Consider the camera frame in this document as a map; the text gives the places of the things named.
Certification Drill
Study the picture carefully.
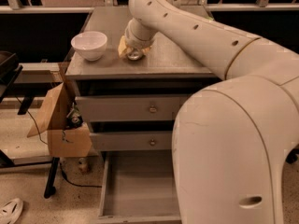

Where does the top grey drawer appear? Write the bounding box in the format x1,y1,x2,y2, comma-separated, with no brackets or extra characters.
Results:
76,95,187,122

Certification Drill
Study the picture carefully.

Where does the orange soda can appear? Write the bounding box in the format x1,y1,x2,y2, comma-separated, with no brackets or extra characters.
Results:
126,48,144,61

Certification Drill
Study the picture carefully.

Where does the brown cardboard box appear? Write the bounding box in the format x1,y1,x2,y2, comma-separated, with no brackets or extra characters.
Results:
27,63,92,158

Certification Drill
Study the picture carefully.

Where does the black floor cable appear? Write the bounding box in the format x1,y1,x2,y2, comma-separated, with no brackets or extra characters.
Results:
58,161,103,189

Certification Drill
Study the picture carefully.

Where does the bottom grey open drawer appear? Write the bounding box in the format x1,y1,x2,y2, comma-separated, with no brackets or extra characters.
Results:
91,150,182,224

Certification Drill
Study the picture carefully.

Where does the grey drawer cabinet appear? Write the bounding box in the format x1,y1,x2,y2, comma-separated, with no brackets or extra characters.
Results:
64,5,219,161

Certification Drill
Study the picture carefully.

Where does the black chair caster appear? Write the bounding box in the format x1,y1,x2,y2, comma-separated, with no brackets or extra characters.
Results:
286,148,299,164

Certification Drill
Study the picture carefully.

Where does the white ceramic bowl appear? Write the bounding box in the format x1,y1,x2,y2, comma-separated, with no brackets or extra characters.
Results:
71,31,107,61

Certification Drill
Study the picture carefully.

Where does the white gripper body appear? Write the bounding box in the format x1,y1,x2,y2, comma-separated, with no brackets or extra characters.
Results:
124,19,156,49

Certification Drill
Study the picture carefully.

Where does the small bottle on floor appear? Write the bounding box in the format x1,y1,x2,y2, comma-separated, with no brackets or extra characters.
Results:
78,158,90,174

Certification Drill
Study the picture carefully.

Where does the white shoe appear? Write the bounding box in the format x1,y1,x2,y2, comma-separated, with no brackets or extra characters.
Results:
0,198,23,224

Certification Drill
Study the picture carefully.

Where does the middle grey drawer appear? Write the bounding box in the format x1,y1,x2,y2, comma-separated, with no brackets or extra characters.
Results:
90,131,172,151

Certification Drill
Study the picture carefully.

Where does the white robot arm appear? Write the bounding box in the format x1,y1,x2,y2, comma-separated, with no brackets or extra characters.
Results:
119,0,299,224

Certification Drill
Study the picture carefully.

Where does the black desk leg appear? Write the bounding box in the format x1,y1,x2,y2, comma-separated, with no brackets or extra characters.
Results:
44,158,60,199

